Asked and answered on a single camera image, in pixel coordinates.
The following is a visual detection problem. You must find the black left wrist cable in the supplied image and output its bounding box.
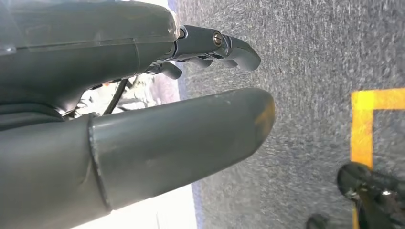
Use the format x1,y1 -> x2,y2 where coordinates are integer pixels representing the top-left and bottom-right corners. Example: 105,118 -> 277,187
103,79 -> 129,116

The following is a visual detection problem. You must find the yellow floor tape square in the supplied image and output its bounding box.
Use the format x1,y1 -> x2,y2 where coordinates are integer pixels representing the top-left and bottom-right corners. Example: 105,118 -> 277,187
350,88 -> 405,229

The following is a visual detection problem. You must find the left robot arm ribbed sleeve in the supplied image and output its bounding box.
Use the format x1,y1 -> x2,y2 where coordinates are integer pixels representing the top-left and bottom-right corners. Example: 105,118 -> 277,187
0,104 -> 65,132

